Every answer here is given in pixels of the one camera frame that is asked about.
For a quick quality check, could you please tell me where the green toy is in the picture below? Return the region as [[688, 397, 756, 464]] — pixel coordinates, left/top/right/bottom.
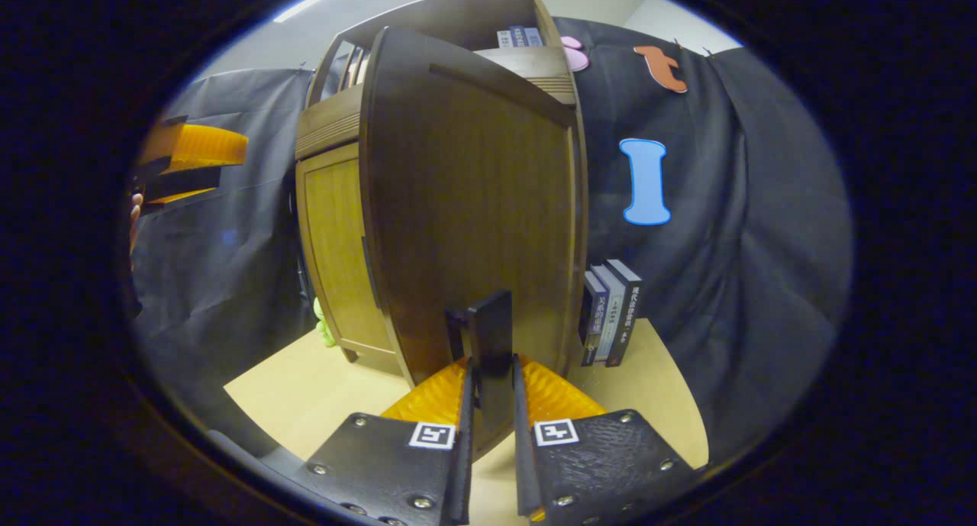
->
[[313, 297, 337, 349]]

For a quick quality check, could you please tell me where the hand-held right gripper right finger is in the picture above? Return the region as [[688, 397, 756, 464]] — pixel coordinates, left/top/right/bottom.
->
[[511, 354, 695, 526]]

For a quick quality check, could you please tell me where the wooden double-door shoe cabinet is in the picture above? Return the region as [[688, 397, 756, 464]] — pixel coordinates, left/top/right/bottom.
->
[[294, 0, 590, 393]]

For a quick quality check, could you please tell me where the dark cover book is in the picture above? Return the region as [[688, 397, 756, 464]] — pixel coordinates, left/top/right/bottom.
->
[[579, 270, 609, 367]]

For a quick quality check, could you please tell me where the black door handle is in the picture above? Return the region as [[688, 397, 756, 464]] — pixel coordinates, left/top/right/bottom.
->
[[445, 289, 514, 435]]

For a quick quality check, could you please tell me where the grey spine book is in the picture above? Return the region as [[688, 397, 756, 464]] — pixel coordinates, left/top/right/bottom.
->
[[592, 265, 627, 363]]

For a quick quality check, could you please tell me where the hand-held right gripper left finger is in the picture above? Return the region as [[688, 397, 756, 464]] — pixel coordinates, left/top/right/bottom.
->
[[305, 356, 476, 526]]

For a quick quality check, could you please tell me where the black backdrop cloth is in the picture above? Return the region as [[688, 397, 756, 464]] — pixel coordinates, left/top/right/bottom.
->
[[130, 15, 854, 466]]

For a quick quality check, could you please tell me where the black spine book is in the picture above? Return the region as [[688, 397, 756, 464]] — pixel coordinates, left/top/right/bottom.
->
[[605, 259, 643, 368]]

